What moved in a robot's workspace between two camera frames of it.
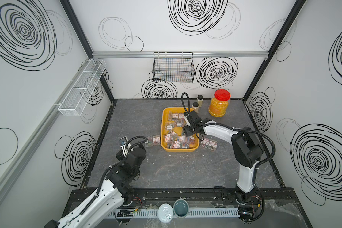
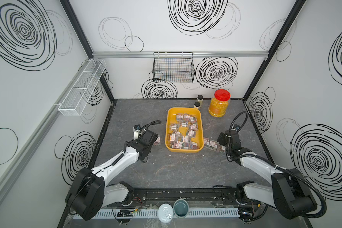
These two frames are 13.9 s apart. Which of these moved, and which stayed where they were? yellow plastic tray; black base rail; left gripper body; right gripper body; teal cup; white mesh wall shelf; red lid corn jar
Moved: left gripper body; yellow plastic tray; right gripper body
Stayed: black base rail; white mesh wall shelf; teal cup; red lid corn jar
